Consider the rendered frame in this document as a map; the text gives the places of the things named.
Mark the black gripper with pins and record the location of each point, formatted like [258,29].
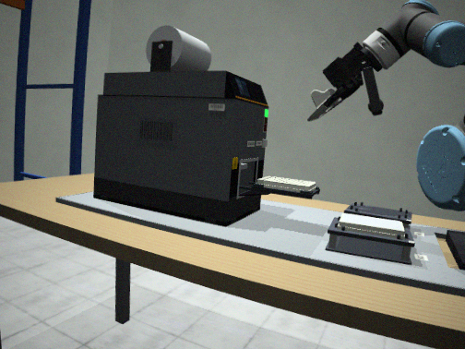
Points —
[346,76]

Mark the white roll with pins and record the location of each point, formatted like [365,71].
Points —
[188,52]

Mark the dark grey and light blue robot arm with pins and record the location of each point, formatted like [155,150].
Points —
[440,159]

